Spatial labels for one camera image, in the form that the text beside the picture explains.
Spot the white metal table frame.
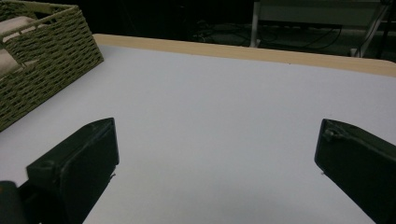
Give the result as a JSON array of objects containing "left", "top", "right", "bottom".
[{"left": 249, "top": 0, "right": 396, "bottom": 59}]

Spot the beige folded cloth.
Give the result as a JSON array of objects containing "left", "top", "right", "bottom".
[{"left": 0, "top": 16, "right": 40, "bottom": 78}]

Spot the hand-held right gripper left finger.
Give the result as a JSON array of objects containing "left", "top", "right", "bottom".
[{"left": 25, "top": 117, "right": 120, "bottom": 224}]

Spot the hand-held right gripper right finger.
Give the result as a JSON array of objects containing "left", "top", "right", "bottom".
[{"left": 314, "top": 118, "right": 396, "bottom": 224}]

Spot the green woven basket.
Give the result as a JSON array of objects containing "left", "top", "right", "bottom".
[{"left": 0, "top": 0, "right": 105, "bottom": 133}]

